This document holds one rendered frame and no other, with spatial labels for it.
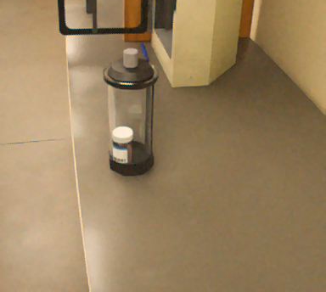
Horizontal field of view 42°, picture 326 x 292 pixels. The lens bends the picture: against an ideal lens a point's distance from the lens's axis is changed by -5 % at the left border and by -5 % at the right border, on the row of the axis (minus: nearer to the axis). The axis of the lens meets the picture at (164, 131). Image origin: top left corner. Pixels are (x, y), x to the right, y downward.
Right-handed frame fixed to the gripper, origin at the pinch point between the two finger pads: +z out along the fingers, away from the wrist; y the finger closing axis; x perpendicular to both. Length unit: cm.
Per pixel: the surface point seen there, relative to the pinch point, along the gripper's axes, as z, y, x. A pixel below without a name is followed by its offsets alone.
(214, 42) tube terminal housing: 19.3, -29.0, -34.3
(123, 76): 9.3, 1.8, 3.8
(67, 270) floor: 127, 22, -46
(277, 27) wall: 23, -60, -56
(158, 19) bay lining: 22, -18, -62
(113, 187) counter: 32.7, 4.6, 7.9
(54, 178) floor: 127, 26, -111
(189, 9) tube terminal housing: 8.8, -20.7, -33.3
